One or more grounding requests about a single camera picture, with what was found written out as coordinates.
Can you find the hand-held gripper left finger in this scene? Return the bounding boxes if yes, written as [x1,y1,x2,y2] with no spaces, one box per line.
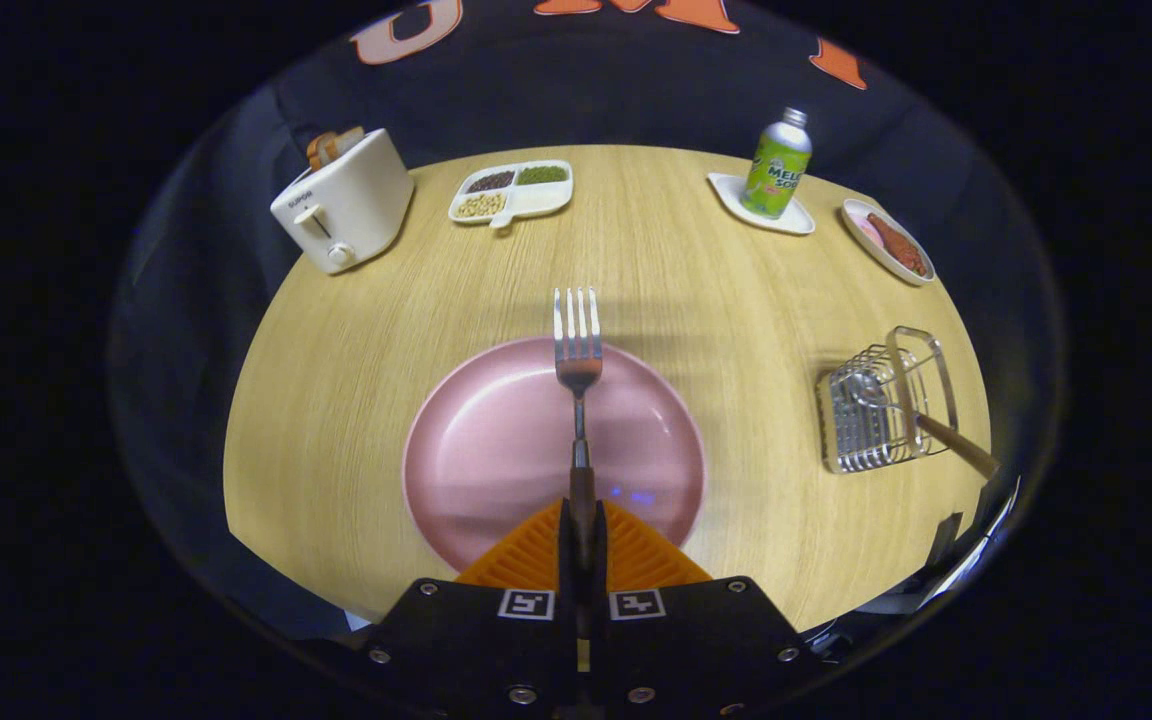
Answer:
[361,498,578,720]

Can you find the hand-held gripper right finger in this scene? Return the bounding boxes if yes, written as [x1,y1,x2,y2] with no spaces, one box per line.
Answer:
[592,498,819,720]

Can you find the wooden-handled metal fork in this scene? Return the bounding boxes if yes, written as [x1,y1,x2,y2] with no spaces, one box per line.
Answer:
[552,287,605,641]

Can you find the wooden-handled metal spoon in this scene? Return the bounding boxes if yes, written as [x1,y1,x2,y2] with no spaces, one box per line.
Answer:
[848,370,1003,481]

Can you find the pink round plate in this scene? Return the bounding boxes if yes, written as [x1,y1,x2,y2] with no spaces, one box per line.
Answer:
[402,336,707,576]

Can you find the white divided dish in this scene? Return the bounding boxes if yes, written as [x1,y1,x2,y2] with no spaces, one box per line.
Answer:
[448,160,575,231]

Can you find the white square coaster plate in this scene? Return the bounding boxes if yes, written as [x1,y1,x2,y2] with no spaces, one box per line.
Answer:
[707,173,816,236]

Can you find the white toaster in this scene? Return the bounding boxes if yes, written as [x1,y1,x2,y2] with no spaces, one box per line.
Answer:
[270,127,416,276]

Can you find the white oval dish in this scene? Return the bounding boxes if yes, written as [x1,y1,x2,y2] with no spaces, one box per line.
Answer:
[841,198,937,287]

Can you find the green drink bottle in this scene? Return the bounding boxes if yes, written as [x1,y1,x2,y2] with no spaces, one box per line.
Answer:
[739,107,814,221]

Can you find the toast slice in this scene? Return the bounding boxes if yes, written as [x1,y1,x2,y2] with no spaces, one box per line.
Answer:
[306,126,367,171]

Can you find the metal wire cutlery rack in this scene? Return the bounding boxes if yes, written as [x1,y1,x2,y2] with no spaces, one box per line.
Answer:
[816,326,960,475]

